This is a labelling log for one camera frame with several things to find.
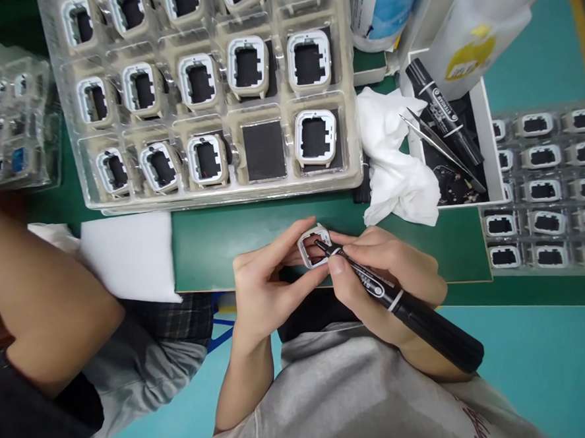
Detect white foam block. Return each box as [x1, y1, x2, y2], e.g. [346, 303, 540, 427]
[76, 210, 185, 310]

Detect stack of small clear trays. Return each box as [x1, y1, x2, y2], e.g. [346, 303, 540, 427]
[0, 54, 65, 192]

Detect person's left index finger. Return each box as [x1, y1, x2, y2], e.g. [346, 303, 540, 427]
[233, 216, 322, 282]

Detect translucent bottle with yellow label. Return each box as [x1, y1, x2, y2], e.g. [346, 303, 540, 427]
[427, 0, 570, 86]

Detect person's left hand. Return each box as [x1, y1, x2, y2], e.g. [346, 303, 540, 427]
[225, 216, 336, 346]

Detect group of beige watch cases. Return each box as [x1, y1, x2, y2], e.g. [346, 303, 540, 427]
[60, 0, 347, 203]

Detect person's right thumb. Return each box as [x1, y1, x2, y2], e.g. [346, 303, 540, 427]
[326, 253, 375, 323]

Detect blue and white canister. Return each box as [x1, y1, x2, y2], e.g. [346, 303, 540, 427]
[348, 0, 443, 55]

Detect white open box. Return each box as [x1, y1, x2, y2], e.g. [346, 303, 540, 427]
[398, 44, 509, 211]

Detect person's right hand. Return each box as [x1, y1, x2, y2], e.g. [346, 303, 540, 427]
[324, 221, 453, 355]

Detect single white watch case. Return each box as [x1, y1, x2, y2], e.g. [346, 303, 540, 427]
[296, 223, 337, 272]

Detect metal tweezers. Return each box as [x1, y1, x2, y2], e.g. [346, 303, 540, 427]
[398, 108, 488, 199]

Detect clear tray of grey casings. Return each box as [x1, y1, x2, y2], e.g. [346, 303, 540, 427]
[473, 104, 585, 281]

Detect black marker with white band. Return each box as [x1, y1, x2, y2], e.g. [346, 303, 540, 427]
[311, 227, 487, 383]

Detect white crumpled cloth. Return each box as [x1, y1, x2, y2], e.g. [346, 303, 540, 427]
[353, 81, 444, 232]

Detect black marker with printed barrel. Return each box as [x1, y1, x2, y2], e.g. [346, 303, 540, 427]
[404, 53, 486, 170]

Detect person's right index finger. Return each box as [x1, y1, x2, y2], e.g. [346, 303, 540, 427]
[330, 224, 400, 263]

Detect green work mat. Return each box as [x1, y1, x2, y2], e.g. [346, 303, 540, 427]
[0, 0, 495, 313]

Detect person's left thumb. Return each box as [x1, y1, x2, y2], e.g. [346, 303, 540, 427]
[265, 264, 334, 306]

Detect large clear plastic tray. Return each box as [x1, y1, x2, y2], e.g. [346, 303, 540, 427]
[36, 0, 367, 218]

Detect black foam pad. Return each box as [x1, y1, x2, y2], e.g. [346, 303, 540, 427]
[240, 119, 290, 184]

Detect person's left fingers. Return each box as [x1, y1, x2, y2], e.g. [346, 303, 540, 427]
[275, 247, 308, 270]

